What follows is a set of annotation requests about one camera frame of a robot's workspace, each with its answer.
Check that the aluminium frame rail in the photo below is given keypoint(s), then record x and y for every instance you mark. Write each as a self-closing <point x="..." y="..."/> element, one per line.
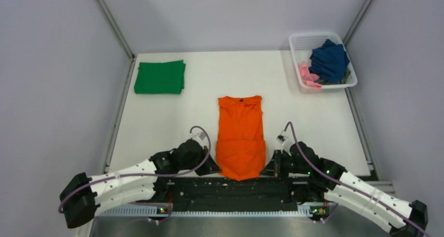
<point x="143" y="208"/>

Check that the orange t-shirt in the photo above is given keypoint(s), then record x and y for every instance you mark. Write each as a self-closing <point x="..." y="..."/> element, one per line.
<point x="240" y="146"/>

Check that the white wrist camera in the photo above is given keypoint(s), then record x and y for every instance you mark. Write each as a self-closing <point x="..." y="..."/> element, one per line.
<point x="283" y="139"/>
<point x="198" y="137"/>

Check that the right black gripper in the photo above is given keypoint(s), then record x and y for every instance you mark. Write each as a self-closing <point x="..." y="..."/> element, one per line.
<point x="274" y="168"/>

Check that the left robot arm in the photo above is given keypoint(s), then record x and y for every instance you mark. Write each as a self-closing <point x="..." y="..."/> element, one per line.
<point x="85" y="197"/>

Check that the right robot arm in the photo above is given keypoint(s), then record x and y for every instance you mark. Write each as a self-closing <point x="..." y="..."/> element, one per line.
<point x="328" y="181"/>

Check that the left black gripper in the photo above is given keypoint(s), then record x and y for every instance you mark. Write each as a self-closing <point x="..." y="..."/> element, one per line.
<point x="210" y="167"/>

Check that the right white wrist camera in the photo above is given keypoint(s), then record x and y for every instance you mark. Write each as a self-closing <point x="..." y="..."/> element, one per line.
<point x="283" y="139"/>

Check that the folded green t-shirt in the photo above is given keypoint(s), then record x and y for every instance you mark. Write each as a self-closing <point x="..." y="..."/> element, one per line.
<point x="160" y="78"/>

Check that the dark blue t-shirt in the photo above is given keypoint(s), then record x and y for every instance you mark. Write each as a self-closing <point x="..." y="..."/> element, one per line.
<point x="329" y="61"/>

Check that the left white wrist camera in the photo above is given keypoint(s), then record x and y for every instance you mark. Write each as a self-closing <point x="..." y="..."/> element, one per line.
<point x="198" y="137"/>

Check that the pink t-shirt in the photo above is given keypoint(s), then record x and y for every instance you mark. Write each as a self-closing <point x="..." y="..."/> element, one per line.
<point x="309" y="79"/>

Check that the white plastic basket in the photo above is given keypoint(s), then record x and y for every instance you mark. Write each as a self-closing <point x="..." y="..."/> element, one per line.
<point x="302" y="45"/>

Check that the dark grey t-shirt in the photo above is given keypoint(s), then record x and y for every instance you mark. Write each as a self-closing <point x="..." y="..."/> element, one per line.
<point x="342" y="81"/>

